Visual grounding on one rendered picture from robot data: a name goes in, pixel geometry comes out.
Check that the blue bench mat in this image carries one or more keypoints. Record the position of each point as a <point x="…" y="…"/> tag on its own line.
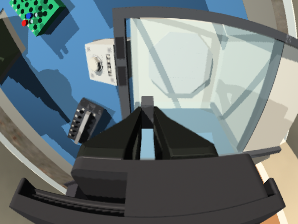
<point x="49" y="79"/>

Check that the green tube rack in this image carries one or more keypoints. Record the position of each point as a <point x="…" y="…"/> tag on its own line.
<point x="39" y="26"/>

